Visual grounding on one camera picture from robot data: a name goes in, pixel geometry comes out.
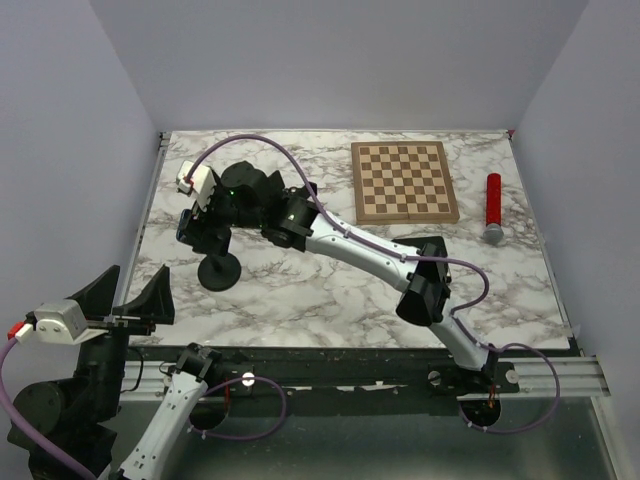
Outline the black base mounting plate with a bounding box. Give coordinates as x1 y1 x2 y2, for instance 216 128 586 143
174 343 519 416

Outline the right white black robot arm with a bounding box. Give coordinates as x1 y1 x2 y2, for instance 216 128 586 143
176 161 497 392

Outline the black round-base stand left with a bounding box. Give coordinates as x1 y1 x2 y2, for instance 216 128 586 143
197 253 242 292

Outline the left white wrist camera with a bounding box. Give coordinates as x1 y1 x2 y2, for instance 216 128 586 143
7 300 94 345

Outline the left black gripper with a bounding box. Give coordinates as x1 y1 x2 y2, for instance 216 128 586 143
64 263 176 420

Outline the blue phone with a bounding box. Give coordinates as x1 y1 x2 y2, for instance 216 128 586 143
176 209 193 245
393 236 448 257

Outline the red grey microphone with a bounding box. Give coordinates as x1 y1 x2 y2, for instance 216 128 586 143
483 173 504 245

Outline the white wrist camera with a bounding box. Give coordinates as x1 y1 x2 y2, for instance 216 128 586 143
7 300 94 345
176 160 216 212

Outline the black round-base clamp stand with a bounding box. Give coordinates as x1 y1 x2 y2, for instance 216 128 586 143
281 182 318 201

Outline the wooden chessboard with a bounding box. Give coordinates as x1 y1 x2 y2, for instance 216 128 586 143
351 141 460 225

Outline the aluminium rail frame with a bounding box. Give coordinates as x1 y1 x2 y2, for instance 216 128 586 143
49 130 621 480

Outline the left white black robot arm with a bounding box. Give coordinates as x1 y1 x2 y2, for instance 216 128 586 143
3 265 223 479

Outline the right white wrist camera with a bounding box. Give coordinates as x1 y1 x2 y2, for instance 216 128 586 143
176 160 216 212

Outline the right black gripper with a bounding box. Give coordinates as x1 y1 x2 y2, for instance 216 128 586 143
178 177 264 256

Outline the black wedge phone stand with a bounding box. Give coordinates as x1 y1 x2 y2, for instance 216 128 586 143
268 170 285 198

